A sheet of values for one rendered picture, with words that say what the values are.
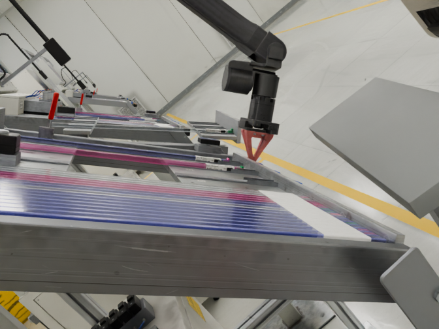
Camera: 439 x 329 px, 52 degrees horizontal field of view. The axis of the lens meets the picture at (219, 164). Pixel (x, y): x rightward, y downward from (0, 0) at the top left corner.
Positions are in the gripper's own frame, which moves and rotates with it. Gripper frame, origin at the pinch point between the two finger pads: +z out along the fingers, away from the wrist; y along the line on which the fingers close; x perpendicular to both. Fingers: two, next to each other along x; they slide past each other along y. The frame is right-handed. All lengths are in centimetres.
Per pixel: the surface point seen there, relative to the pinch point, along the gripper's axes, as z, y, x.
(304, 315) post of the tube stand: 57, -38, 43
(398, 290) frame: 4, 64, -6
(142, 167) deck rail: 6.6, -8.3, -24.4
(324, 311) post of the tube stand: 53, -33, 47
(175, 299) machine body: 31.6, 8.9, -15.0
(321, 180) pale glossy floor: 18, -111, 79
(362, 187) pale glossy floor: 14, -78, 82
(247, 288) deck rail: 6, 60, -19
